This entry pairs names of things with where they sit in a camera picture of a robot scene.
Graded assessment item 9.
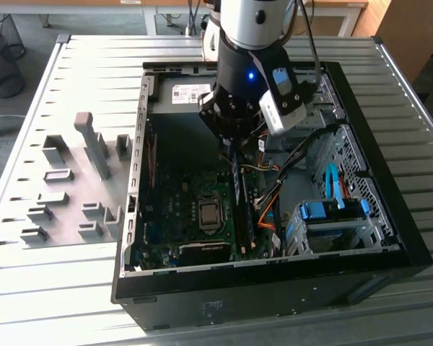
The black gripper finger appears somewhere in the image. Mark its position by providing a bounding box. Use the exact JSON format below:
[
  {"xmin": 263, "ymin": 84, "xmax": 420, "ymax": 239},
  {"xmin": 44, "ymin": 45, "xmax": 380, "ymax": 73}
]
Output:
[
  {"xmin": 236, "ymin": 107, "xmax": 269, "ymax": 156},
  {"xmin": 197, "ymin": 91, "xmax": 240, "ymax": 159}
]

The blue RAM stick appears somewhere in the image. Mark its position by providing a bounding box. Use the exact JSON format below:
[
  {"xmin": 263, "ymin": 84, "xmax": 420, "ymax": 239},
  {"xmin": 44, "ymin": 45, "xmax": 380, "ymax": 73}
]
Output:
[{"xmin": 230, "ymin": 146, "xmax": 245, "ymax": 208}]

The black RAM slot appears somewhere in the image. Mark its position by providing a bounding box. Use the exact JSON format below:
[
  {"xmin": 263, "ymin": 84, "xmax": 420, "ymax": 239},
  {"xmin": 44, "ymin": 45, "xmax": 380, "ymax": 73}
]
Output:
[{"xmin": 227, "ymin": 168, "xmax": 247, "ymax": 255}]

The grey power supply unit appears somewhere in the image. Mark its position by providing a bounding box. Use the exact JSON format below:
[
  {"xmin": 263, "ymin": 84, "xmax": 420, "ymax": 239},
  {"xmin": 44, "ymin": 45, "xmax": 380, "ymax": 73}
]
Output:
[{"xmin": 146, "ymin": 76, "xmax": 223, "ymax": 170}]

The grey metal drive cage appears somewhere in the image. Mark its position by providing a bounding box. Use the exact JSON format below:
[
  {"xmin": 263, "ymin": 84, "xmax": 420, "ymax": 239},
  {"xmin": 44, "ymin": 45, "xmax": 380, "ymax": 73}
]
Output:
[{"xmin": 266, "ymin": 70, "xmax": 347, "ymax": 152}]

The silver CPU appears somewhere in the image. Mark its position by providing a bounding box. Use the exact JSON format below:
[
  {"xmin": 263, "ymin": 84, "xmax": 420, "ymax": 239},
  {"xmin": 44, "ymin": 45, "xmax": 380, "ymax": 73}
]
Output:
[{"xmin": 201, "ymin": 203, "xmax": 221, "ymax": 224}]

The CPU socket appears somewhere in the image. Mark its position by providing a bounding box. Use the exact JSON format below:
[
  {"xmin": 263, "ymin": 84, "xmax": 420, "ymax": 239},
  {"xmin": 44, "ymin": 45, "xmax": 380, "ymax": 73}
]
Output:
[{"xmin": 196, "ymin": 193, "xmax": 227, "ymax": 236}]

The hard disk in blue carrier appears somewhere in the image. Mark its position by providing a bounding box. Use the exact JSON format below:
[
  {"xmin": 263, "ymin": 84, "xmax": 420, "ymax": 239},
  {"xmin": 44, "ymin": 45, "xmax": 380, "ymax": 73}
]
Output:
[{"xmin": 298, "ymin": 200, "xmax": 371, "ymax": 224}]

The green motherboard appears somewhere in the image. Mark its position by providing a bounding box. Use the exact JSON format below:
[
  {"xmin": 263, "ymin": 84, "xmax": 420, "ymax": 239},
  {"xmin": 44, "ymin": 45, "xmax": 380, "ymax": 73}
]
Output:
[{"xmin": 140, "ymin": 167, "xmax": 275, "ymax": 270}]

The small wood-topped white table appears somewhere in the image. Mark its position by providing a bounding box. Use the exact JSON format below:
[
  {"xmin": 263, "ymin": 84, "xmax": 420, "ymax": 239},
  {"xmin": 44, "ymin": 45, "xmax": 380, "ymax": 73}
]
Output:
[{"xmin": 299, "ymin": 0, "xmax": 369, "ymax": 37}]

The black graphics card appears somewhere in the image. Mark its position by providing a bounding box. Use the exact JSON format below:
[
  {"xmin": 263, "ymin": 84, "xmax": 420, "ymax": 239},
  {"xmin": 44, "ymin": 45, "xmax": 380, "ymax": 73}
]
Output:
[{"xmin": 176, "ymin": 240, "xmax": 232, "ymax": 266}]

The grey metal disk bay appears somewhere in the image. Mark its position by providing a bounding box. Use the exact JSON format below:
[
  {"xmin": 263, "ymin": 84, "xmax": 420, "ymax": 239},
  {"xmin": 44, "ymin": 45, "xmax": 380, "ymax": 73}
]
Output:
[{"xmin": 283, "ymin": 207, "xmax": 387, "ymax": 255}]

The grey parts rack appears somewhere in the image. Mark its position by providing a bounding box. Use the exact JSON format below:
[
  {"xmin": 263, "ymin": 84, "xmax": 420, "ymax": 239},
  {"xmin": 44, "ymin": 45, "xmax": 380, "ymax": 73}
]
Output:
[{"xmin": 19, "ymin": 111, "xmax": 133, "ymax": 249}]

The long white-framed desk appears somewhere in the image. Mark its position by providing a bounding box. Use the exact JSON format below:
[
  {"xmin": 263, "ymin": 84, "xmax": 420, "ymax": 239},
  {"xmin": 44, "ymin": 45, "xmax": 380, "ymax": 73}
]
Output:
[{"xmin": 0, "ymin": 0, "xmax": 210, "ymax": 37}]

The black open PC case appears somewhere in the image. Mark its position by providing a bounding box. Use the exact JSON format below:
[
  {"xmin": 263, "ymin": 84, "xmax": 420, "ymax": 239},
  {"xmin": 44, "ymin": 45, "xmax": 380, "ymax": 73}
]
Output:
[{"xmin": 110, "ymin": 61, "xmax": 433, "ymax": 332}]

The brown wooden cabinet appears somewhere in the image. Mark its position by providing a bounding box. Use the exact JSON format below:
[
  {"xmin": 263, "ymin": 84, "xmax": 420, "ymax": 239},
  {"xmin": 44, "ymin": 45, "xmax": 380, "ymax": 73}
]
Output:
[{"xmin": 353, "ymin": 0, "xmax": 433, "ymax": 84}]

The black mesh wastebasket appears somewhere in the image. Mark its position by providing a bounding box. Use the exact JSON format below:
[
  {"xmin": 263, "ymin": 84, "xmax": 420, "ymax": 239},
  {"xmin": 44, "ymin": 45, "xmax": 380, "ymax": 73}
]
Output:
[{"xmin": 0, "ymin": 13, "xmax": 27, "ymax": 99}]

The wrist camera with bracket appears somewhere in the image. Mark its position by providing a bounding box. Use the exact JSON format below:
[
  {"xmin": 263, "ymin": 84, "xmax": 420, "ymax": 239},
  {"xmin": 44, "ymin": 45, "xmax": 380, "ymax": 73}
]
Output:
[{"xmin": 258, "ymin": 66, "xmax": 307, "ymax": 137}]

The coloured power wire bundle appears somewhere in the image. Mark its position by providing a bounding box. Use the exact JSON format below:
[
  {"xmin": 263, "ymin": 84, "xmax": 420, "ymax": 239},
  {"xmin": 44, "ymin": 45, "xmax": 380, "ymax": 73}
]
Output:
[{"xmin": 240, "ymin": 161, "xmax": 281, "ymax": 174}]

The black cable bundle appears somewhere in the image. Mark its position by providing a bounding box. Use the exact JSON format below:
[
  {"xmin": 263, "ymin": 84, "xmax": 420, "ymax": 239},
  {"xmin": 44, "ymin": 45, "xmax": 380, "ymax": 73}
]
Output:
[{"xmin": 274, "ymin": 122, "xmax": 342, "ymax": 187}]

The black camera cable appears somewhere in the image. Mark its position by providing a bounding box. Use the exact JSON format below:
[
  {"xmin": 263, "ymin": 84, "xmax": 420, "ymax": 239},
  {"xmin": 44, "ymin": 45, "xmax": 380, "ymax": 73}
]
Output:
[{"xmin": 298, "ymin": 0, "xmax": 329, "ymax": 87}]

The orange flat wire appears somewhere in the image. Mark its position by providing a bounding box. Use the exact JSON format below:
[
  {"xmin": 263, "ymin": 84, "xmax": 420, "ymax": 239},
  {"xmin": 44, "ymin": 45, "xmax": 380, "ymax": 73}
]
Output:
[{"xmin": 258, "ymin": 200, "xmax": 277, "ymax": 230}]

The light blue flat wire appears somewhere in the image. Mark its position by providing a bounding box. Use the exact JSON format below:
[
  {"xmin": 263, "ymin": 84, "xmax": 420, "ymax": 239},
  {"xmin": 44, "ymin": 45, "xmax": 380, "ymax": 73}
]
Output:
[{"xmin": 325, "ymin": 162, "xmax": 346, "ymax": 209}]

